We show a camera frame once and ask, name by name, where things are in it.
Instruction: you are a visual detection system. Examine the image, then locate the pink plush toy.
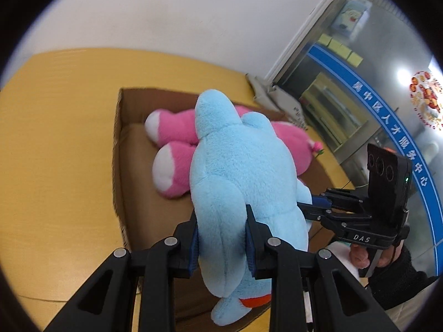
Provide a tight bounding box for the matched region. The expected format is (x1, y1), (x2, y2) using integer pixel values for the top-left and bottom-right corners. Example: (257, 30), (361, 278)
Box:
(144, 108), (324, 199)

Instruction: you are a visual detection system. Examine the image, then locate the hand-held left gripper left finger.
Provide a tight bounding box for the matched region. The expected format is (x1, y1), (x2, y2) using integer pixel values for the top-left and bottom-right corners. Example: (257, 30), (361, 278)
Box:
(42, 211), (202, 332)

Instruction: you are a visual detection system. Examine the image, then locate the blue window banner strip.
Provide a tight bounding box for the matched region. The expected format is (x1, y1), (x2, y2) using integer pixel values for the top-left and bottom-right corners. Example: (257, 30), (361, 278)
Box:
(307, 43), (443, 240)

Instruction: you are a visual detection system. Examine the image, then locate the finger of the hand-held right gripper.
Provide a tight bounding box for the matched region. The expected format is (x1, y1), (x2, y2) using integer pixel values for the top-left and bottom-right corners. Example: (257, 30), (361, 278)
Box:
(297, 202), (374, 240)
(311, 187), (370, 215)

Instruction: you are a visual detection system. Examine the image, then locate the red round window decal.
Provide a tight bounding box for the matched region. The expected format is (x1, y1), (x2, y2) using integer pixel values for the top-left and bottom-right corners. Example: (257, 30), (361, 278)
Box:
(409, 70), (443, 129)

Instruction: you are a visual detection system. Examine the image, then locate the person's beige clothing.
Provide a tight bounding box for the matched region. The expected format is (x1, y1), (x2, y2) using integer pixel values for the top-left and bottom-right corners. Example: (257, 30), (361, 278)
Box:
(380, 277), (443, 332)

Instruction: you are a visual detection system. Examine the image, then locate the aluminium door frame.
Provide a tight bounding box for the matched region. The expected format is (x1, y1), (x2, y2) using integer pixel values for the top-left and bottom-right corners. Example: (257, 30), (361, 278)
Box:
(266, 0), (360, 85)

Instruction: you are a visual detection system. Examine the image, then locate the person's right forearm black sleeve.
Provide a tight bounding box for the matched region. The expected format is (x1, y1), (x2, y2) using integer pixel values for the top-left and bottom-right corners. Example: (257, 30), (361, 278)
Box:
(367, 245), (439, 309)

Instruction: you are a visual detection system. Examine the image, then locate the light blue plush toy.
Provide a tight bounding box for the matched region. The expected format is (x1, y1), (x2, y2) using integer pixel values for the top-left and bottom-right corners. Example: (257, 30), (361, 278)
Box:
(189, 89), (314, 326)

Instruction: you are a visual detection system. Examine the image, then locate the grey woven sack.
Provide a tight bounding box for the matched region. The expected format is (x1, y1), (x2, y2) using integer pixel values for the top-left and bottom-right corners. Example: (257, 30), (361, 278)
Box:
(246, 73), (309, 131)

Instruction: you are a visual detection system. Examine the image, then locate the yellow rack behind glass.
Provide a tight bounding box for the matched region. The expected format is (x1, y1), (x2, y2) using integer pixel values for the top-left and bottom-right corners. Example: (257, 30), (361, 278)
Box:
(298, 72), (370, 152)

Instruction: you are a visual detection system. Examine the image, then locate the brown cardboard box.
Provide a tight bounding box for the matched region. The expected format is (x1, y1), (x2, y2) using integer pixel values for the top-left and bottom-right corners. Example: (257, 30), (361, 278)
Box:
(112, 87), (354, 324)

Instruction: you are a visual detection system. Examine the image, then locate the person's right hand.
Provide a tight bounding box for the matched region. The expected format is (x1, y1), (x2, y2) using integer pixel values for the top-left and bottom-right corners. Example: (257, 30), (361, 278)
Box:
(349, 243), (404, 278)

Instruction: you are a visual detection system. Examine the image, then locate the cartoon wall poster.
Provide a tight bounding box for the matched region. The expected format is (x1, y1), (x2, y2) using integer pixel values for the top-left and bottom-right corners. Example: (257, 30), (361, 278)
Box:
(331, 0), (374, 39)

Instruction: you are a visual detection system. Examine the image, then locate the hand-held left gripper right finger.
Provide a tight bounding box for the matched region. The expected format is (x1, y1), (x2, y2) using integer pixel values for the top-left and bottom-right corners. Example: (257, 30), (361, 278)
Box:
(244, 204), (402, 332)

